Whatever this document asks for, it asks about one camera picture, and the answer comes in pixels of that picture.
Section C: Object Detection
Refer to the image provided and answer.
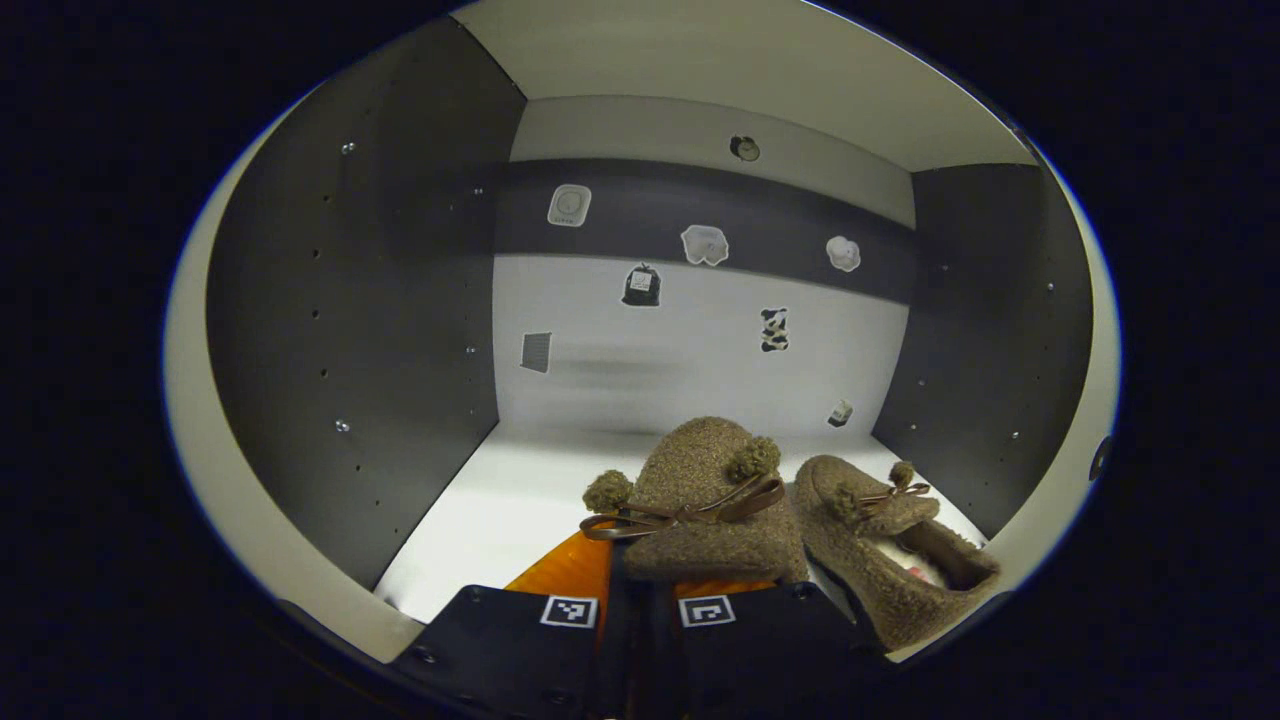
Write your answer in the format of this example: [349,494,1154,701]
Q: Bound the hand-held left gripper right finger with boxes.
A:
[640,575,891,720]

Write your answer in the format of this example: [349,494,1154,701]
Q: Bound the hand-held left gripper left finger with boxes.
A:
[390,530,626,720]

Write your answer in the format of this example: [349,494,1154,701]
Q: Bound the brown fuzzy shoe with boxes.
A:
[580,417,809,586]
[795,455,1001,651]

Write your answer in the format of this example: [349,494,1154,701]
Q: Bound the white shoe cabinet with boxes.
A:
[163,0,1123,666]

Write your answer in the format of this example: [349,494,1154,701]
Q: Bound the white cabinet door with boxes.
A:
[163,100,426,666]
[985,130,1123,601]

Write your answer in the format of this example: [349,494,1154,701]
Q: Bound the white cabinet shelf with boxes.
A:
[450,0,1041,171]
[375,425,991,626]

